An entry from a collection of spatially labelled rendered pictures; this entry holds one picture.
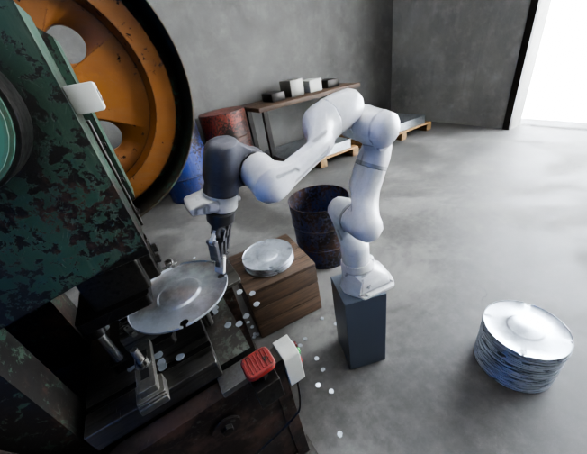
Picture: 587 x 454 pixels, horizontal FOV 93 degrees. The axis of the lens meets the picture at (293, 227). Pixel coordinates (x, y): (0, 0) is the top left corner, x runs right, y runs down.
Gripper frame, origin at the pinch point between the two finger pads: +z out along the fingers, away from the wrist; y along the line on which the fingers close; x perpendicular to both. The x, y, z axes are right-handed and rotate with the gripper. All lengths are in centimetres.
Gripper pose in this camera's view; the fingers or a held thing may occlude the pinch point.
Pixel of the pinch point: (220, 263)
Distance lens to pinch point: 88.5
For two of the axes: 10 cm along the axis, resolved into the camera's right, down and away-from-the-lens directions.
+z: -1.6, 8.0, 5.7
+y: 2.2, -5.4, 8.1
